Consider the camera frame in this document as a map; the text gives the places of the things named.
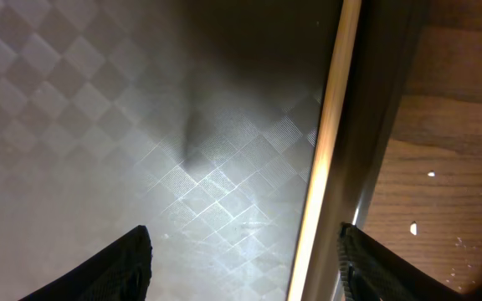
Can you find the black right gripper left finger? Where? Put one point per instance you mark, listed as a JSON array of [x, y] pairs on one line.
[[120, 271]]

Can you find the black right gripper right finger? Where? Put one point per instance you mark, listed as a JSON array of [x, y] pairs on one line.
[[370, 271]]

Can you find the wooden chopstick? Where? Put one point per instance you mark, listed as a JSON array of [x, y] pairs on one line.
[[329, 122]]

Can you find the dark brown serving tray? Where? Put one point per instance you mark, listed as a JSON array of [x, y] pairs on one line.
[[195, 119]]

